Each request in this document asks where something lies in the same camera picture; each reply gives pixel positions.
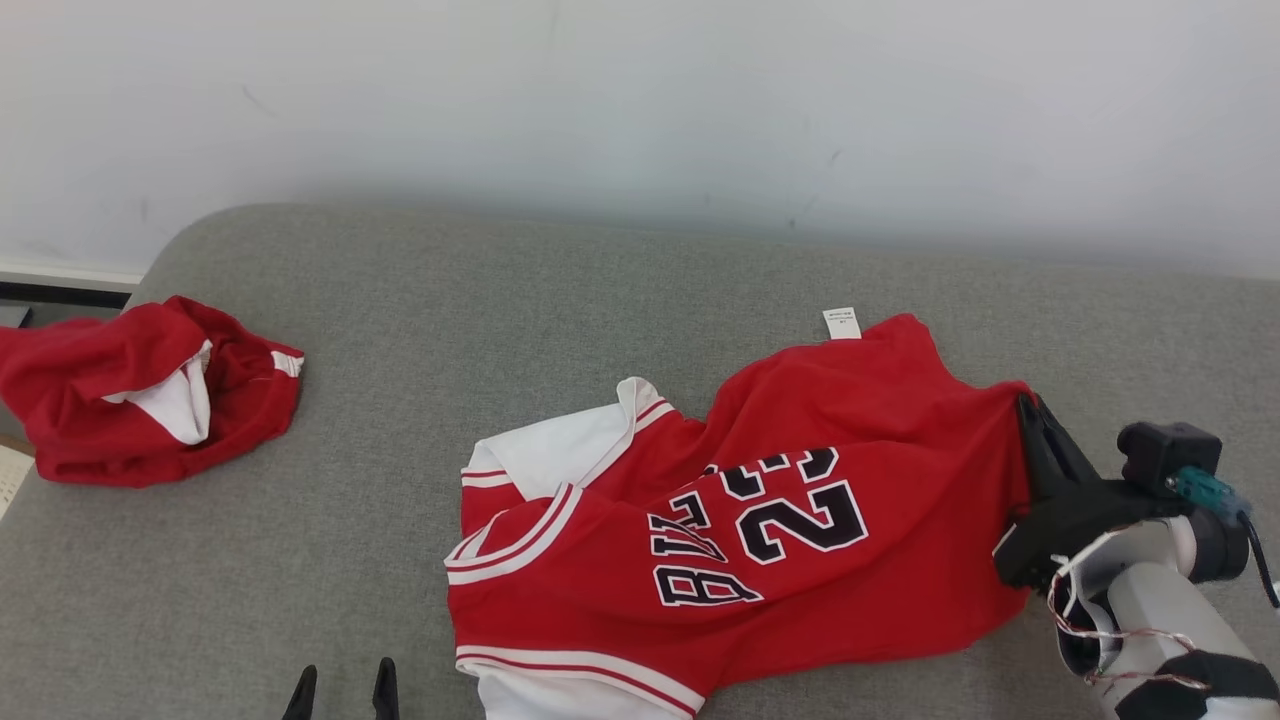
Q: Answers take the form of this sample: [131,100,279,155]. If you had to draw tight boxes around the red shorts with white trim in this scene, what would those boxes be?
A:
[0,295,305,489]

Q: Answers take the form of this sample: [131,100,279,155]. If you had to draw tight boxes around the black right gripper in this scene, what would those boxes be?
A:
[995,395,1191,591]

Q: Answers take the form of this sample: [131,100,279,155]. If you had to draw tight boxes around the black cable teal plug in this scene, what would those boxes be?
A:
[1165,465,1280,608]

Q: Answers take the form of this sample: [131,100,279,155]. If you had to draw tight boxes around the white wall baseboard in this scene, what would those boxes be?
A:
[0,262,143,293]

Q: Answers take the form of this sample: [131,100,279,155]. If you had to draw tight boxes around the red basketball jersey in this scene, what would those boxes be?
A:
[444,307,1036,720]

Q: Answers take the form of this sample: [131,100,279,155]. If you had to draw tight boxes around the grey fabric mat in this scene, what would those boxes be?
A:
[0,203,1280,720]

